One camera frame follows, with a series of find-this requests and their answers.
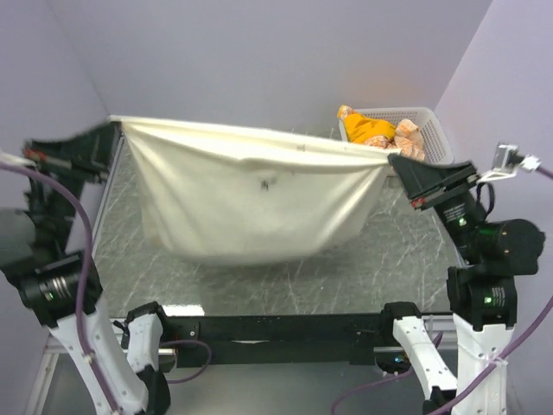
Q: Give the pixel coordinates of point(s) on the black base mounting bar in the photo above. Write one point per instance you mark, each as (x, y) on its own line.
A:
(272, 339)

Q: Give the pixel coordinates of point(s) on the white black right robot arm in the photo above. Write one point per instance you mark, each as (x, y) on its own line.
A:
(481, 292)

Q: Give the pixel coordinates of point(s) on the cream satin pillowcase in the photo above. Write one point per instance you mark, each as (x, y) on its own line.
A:
(232, 195)

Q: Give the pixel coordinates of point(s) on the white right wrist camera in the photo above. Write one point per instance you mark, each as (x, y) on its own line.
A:
(507, 160)

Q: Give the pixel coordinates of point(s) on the white plastic basket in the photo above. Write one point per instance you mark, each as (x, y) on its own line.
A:
(436, 147)

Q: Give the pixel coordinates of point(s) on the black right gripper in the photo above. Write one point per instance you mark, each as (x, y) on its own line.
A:
(425, 179)

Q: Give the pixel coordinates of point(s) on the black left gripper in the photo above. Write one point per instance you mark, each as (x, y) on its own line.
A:
(81, 153)

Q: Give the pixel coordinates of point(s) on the yellow cloth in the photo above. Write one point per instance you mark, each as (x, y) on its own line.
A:
(360, 128)

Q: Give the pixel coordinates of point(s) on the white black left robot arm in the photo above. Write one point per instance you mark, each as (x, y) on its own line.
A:
(46, 255)

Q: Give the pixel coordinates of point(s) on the white orange patterned cloth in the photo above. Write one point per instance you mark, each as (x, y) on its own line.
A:
(408, 137)

